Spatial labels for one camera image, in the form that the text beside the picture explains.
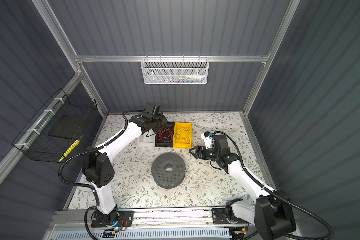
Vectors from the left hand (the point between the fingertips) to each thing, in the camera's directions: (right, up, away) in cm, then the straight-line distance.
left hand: (167, 120), depth 89 cm
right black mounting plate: (+28, -48, -15) cm, 57 cm away
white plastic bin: (-15, -13, +13) cm, 24 cm away
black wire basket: (-54, -11, -25) cm, 61 cm away
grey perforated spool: (0, -32, -10) cm, 34 cm away
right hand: (+16, -18, -7) cm, 25 cm away
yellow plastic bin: (+9, -10, +17) cm, 22 cm away
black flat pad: (-51, -4, -13) cm, 52 cm away
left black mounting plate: (-20, -49, -16) cm, 55 cm away
